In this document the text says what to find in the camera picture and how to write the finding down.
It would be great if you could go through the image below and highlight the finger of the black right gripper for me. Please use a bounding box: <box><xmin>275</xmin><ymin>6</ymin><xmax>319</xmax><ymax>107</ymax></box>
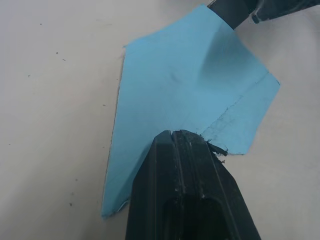
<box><xmin>251</xmin><ymin>0</ymin><xmax>320</xmax><ymax>25</ymax></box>
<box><xmin>206</xmin><ymin>0</ymin><xmax>258</xmax><ymax>31</ymax></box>

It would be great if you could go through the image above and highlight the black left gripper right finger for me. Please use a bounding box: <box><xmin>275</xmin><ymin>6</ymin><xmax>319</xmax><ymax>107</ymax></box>
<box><xmin>171</xmin><ymin>129</ymin><xmax>262</xmax><ymax>240</ymax></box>

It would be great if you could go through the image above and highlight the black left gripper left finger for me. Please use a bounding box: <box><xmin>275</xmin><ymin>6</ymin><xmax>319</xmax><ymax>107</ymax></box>
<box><xmin>125</xmin><ymin>129</ymin><xmax>187</xmax><ymax>240</ymax></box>

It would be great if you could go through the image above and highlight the blue paper sheet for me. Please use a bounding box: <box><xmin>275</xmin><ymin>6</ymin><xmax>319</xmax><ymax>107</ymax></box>
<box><xmin>100</xmin><ymin>3</ymin><xmax>281</xmax><ymax>221</ymax></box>

